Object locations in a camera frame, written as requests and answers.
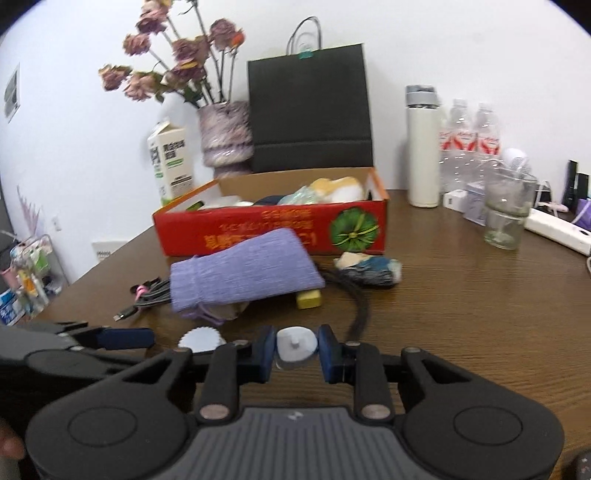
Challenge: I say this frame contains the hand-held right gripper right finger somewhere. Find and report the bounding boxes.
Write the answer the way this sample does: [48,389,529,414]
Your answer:
[318,324,481,425]

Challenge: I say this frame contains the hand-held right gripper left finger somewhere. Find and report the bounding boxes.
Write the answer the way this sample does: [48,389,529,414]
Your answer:
[108,325,278,425]

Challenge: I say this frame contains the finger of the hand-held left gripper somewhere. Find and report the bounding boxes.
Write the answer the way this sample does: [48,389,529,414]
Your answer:
[55,320,156,352]

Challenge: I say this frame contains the white round cap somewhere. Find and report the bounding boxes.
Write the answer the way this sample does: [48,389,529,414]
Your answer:
[276,326,319,370]

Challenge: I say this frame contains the black usb cable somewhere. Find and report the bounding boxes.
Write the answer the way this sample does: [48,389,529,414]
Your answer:
[113,277,176,322]

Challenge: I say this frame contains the purple knit pouch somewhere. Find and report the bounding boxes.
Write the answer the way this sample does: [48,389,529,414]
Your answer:
[170,227,326,321]

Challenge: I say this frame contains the red cardboard box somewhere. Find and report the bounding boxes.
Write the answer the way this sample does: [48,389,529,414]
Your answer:
[152,167,389,257]

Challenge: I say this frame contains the person's left hand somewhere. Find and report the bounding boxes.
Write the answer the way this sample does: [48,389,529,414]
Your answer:
[0,418,25,464]

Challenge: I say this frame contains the white scalloped round lid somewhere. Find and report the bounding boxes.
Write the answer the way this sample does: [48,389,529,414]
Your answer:
[178,325,227,355]

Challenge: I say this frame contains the light green packet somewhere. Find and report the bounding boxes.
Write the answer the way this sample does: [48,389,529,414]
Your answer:
[277,185,331,206]

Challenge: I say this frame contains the yellow white plush toy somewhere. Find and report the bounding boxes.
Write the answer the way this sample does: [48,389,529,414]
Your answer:
[309,176,363,202]

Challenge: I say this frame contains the white green milk carton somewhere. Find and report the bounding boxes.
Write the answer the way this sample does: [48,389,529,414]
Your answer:
[147,121,197,206]

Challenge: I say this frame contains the white charger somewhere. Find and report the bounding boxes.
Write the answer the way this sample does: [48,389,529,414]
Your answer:
[443,189,468,212]

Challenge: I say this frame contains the small light blue box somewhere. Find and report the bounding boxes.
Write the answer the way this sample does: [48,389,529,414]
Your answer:
[463,181,488,226]

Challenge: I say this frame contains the white thermos bottle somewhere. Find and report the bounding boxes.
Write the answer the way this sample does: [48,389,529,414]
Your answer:
[405,84,441,208]

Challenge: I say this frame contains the clear glass cup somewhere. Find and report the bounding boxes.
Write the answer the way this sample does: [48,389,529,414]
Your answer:
[482,167,539,250]

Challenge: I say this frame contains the black paper bag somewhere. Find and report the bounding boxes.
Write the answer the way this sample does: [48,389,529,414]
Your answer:
[247,16,374,174]

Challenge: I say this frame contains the white power strip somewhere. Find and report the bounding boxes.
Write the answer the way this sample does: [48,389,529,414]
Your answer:
[524,208,591,256]

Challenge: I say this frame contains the small white fan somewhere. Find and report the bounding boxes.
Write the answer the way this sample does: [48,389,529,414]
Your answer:
[501,148,532,178]

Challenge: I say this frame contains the purple container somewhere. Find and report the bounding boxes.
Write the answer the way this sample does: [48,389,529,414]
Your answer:
[573,198,591,234]

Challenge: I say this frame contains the dried pink flowers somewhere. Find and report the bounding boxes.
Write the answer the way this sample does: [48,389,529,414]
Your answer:
[98,0,245,109]

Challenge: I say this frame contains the thick black cable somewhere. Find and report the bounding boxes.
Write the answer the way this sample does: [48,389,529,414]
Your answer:
[318,270,372,342]

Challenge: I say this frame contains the wire storage rack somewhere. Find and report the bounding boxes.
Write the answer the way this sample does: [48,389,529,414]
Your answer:
[0,233,65,324]

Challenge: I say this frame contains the white wall socket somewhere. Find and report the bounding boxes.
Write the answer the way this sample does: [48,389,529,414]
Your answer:
[91,239,122,263]

